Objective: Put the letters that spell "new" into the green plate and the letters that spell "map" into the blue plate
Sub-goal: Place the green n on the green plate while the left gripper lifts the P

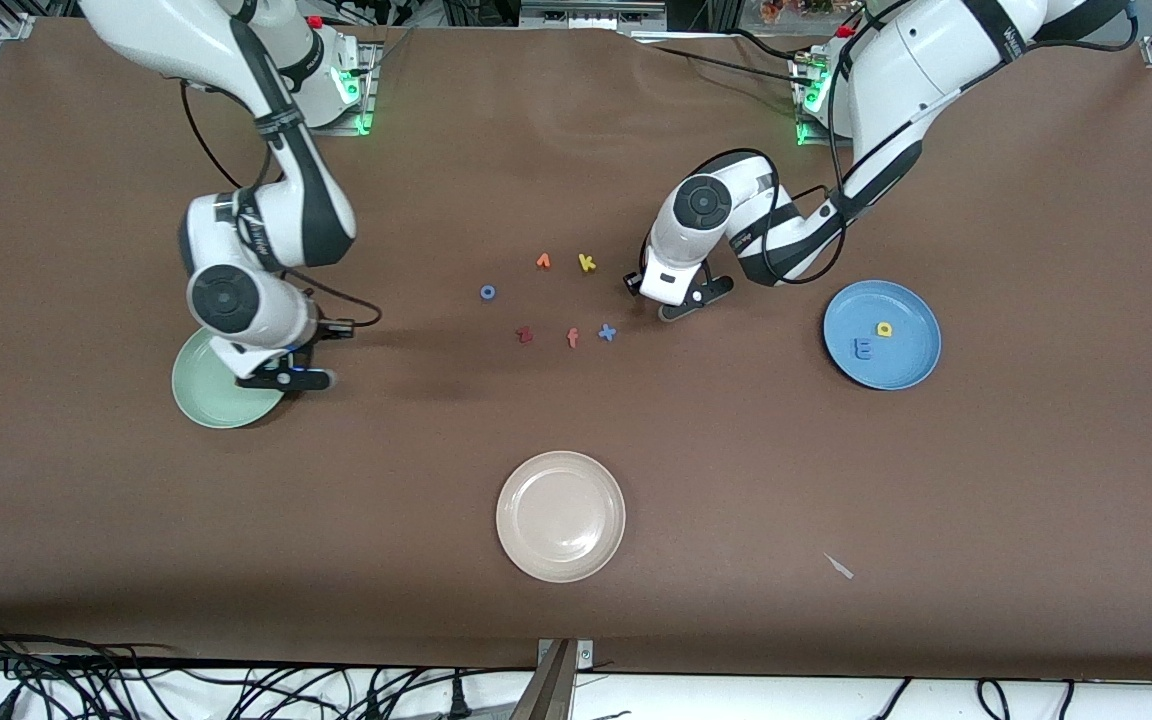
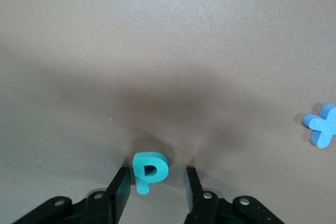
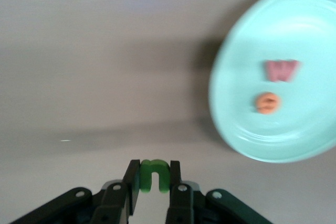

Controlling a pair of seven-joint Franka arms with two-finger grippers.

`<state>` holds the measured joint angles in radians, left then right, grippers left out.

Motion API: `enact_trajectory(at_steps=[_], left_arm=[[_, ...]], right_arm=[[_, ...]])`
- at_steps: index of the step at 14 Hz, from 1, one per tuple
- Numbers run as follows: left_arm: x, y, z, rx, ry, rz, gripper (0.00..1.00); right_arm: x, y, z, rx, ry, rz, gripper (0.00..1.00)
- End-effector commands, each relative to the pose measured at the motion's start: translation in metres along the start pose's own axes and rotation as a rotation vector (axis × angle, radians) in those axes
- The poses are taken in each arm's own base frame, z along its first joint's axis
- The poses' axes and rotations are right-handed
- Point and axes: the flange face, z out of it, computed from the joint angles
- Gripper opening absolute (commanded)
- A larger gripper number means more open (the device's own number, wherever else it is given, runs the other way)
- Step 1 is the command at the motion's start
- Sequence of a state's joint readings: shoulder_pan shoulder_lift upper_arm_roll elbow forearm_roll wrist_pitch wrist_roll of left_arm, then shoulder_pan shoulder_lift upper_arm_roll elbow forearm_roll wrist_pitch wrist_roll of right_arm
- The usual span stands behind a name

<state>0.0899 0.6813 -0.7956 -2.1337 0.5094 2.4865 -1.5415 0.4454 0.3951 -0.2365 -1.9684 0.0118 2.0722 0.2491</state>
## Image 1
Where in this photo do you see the light green plate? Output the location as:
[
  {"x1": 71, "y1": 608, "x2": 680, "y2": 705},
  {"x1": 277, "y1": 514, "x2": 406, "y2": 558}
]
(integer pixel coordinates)
[{"x1": 172, "y1": 328, "x2": 289, "y2": 430}]

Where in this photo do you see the beige plate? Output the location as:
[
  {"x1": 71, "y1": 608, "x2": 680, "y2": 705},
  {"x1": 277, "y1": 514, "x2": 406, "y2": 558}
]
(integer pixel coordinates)
[{"x1": 496, "y1": 451, "x2": 627, "y2": 584}]

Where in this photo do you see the blue plate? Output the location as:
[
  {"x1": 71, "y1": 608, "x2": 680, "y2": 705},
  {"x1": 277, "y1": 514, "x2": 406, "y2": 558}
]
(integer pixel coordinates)
[{"x1": 823, "y1": 280, "x2": 942, "y2": 391}]

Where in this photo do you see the grey power strip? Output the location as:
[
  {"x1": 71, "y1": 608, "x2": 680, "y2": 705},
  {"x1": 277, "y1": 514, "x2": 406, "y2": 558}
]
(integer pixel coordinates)
[{"x1": 521, "y1": 0, "x2": 667, "y2": 31}]

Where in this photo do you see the colourful flower decoration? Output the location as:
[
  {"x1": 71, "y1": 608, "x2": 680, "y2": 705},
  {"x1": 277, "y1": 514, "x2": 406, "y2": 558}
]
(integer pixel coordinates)
[{"x1": 758, "y1": 0, "x2": 837, "y2": 26}]

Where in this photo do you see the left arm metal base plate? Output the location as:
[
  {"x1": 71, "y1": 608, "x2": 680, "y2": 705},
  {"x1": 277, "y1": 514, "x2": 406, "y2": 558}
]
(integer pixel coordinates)
[{"x1": 794, "y1": 60, "x2": 862, "y2": 149}]

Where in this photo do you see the black table cable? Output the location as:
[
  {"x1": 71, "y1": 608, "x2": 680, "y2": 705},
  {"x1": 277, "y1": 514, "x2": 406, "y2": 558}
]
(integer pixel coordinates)
[{"x1": 636, "y1": 40, "x2": 807, "y2": 86}]

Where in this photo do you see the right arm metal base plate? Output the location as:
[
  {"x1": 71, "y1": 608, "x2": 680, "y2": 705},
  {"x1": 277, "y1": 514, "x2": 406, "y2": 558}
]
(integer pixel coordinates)
[{"x1": 268, "y1": 40, "x2": 382, "y2": 136}]

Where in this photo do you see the small metal bracket plate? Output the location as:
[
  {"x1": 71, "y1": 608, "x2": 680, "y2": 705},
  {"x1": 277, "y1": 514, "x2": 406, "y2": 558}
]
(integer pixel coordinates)
[{"x1": 538, "y1": 638, "x2": 594, "y2": 669}]

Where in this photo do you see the grey metal stand post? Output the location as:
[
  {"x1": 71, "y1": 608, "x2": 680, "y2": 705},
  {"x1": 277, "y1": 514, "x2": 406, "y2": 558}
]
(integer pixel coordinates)
[{"x1": 511, "y1": 640, "x2": 577, "y2": 720}]

